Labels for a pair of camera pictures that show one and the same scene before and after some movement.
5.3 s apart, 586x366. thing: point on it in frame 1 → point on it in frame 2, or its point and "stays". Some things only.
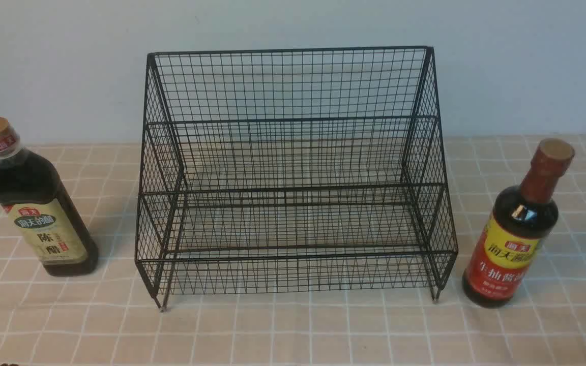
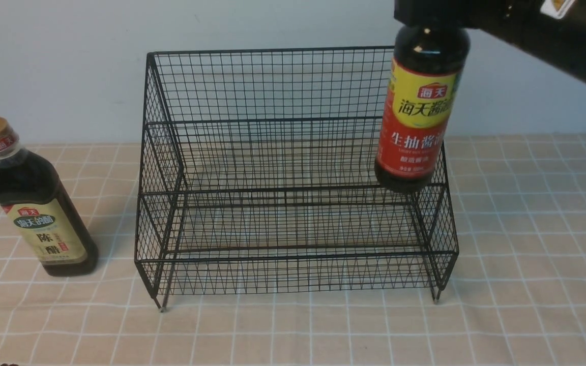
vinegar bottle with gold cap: (27, 187) stays
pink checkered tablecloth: (568, 315) stays
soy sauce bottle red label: (513, 239) → (427, 64)
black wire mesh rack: (293, 171) stays
